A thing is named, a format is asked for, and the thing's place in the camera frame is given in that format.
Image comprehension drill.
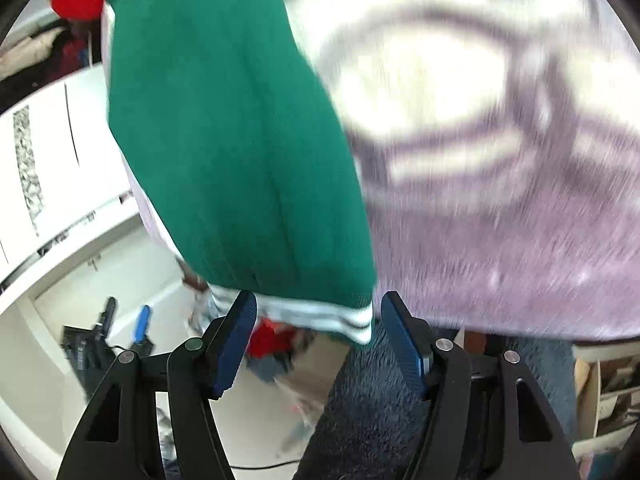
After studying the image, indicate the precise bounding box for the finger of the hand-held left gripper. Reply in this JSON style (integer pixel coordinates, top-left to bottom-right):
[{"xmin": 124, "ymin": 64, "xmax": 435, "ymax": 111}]
[
  {"xmin": 97, "ymin": 296, "xmax": 119, "ymax": 341},
  {"xmin": 132, "ymin": 305, "xmax": 152, "ymax": 347}
]

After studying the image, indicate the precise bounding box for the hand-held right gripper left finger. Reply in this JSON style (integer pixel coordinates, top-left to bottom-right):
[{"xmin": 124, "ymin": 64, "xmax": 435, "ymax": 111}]
[{"xmin": 56, "ymin": 290, "xmax": 258, "ymax": 480}]

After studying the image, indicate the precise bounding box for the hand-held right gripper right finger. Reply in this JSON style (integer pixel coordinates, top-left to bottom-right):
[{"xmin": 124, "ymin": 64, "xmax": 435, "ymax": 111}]
[{"xmin": 381, "ymin": 290, "xmax": 583, "ymax": 480}]

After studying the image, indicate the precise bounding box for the green varsity jacket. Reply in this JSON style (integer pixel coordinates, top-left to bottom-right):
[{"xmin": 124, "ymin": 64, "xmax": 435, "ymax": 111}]
[{"xmin": 102, "ymin": 0, "xmax": 376, "ymax": 346}]

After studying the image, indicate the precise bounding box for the red cloth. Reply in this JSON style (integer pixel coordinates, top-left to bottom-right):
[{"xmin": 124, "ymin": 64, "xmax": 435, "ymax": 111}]
[{"xmin": 250, "ymin": 317, "xmax": 296, "ymax": 361}]

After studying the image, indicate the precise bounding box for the floral purple blanket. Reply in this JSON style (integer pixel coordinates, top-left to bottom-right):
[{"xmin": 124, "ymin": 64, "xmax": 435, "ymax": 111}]
[{"xmin": 100, "ymin": 0, "xmax": 640, "ymax": 338}]

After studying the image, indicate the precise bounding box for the white sliding-door wardrobe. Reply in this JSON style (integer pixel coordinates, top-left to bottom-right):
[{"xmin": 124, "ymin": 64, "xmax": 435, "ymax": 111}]
[{"xmin": 0, "ymin": 65, "xmax": 146, "ymax": 301}]

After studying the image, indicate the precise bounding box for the light wooden shelf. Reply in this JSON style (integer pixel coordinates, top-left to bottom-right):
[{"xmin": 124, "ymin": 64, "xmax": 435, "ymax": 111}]
[{"xmin": 572, "ymin": 342, "xmax": 640, "ymax": 461}]

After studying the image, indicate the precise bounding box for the cream hanging coat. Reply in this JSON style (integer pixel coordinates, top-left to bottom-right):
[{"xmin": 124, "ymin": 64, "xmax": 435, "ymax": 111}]
[{"xmin": 0, "ymin": 27, "xmax": 68, "ymax": 80}]

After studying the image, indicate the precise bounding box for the black cable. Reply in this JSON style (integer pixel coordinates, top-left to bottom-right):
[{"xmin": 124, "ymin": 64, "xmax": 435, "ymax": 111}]
[{"xmin": 227, "ymin": 460, "xmax": 301, "ymax": 471}]

